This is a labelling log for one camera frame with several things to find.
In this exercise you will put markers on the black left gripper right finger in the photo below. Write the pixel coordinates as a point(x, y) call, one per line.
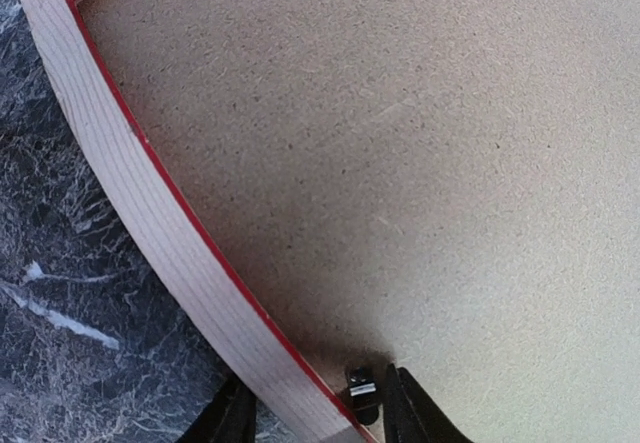
point(410, 415)

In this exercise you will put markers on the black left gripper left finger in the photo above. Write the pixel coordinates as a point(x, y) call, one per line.
point(229, 418)

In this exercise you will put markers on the brown cardboard backing board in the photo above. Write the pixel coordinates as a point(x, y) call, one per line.
point(452, 184)

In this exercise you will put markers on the red wooden picture frame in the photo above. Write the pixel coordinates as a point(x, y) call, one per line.
point(172, 239)

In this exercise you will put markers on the metal backing turn clip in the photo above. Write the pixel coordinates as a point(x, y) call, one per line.
point(364, 394)

